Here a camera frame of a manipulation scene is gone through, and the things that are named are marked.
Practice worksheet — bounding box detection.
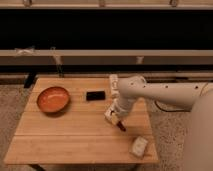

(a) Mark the orange bowl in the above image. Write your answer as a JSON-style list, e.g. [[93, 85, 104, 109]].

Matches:
[[37, 86, 70, 113]]

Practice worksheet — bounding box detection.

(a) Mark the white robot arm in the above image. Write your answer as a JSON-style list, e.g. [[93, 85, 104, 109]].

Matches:
[[104, 74, 211, 125]]

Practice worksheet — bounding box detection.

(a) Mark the black rectangular block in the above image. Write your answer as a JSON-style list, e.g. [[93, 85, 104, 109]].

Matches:
[[86, 91, 105, 101]]

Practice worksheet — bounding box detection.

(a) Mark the black cable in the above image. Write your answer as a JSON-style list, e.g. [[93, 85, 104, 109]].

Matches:
[[153, 99, 183, 113]]

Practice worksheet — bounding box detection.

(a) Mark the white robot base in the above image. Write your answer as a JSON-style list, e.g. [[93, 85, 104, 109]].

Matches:
[[181, 90, 213, 171]]

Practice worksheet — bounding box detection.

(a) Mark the wooden table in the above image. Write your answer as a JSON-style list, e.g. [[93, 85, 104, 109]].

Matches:
[[4, 78, 158, 164]]

